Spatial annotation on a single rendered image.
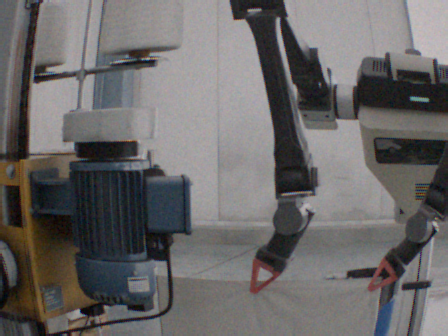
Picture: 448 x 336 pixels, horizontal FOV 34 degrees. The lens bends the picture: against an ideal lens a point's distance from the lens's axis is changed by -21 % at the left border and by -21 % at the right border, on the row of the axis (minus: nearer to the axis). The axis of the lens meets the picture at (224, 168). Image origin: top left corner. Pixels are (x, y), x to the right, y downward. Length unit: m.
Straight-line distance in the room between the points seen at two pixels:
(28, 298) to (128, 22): 0.57
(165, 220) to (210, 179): 8.82
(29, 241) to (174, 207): 0.29
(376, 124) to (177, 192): 0.71
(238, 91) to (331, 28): 1.47
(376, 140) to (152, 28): 0.70
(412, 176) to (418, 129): 0.16
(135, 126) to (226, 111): 8.77
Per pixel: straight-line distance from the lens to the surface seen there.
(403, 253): 1.62
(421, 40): 9.70
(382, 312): 3.92
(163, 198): 1.41
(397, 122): 1.99
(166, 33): 1.53
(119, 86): 10.40
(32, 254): 1.43
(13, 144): 1.47
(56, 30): 1.67
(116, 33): 1.53
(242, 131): 10.09
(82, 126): 1.37
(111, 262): 1.40
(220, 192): 10.20
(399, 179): 2.08
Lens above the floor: 1.39
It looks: 3 degrees down
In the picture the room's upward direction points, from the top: straight up
